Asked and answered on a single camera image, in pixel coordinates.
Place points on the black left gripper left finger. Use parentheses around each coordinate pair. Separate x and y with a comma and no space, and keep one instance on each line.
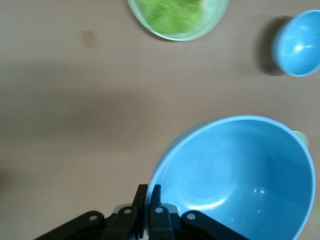
(141,212)

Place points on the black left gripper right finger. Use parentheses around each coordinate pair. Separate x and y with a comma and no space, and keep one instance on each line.
(157,217)

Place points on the pale green plate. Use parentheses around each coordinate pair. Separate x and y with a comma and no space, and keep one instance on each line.
(216,17)

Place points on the pale green bowl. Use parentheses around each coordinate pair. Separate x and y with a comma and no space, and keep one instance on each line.
(303,139)

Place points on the brown tape square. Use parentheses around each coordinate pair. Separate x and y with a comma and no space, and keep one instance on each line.
(89,38)

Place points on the blue bowl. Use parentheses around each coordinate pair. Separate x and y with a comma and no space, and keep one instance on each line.
(237,175)
(297,45)

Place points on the green lettuce leaf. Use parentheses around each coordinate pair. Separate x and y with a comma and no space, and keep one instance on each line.
(172,17)

